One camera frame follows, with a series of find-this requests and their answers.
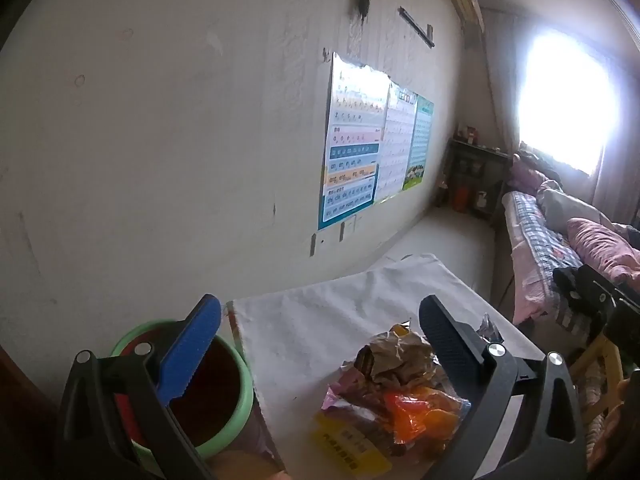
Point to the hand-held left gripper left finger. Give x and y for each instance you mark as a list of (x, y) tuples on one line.
[(192, 345)]

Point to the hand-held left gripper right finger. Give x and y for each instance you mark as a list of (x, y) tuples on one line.
[(445, 340)]

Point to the dark blue foil wrapper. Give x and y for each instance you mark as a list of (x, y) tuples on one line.
[(487, 330)]

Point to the red bin with green rim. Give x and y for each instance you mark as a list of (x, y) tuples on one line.
[(215, 390)]

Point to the crushed beige snack box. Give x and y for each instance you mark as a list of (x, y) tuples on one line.
[(395, 360)]

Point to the orange wrapper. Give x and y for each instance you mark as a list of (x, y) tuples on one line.
[(420, 410)]

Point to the yellow label packet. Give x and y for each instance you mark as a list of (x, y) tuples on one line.
[(350, 442)]

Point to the black cloth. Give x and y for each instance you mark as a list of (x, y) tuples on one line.
[(565, 285)]

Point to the yellow chair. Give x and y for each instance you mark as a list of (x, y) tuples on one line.
[(607, 360)]

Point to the pink bed sheet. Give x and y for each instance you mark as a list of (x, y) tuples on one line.
[(530, 290)]

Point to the grey quilt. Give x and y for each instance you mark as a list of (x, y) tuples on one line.
[(565, 205)]

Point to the curtain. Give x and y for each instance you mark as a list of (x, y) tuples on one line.
[(620, 185)]

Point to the white table cloth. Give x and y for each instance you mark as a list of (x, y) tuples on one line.
[(310, 320)]

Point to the purple pillow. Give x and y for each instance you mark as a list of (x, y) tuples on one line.
[(527, 175)]

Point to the red container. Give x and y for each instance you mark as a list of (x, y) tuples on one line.
[(461, 197)]

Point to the white bottle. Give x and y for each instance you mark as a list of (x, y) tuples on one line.
[(482, 201)]

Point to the dark shelf cabinet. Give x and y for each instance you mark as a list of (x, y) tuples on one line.
[(495, 175)]

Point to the bright window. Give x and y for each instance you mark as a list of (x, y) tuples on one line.
[(570, 105)]

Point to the wall socket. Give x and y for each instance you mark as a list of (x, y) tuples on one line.
[(350, 225)]

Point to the white chart wall poster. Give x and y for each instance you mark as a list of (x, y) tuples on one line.
[(397, 150)]

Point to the blue alphabet wall poster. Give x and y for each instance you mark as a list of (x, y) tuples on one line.
[(350, 160)]

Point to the green chart wall poster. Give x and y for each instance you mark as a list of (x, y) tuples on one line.
[(422, 135)]

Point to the black wall bar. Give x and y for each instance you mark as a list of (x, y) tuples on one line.
[(415, 25)]

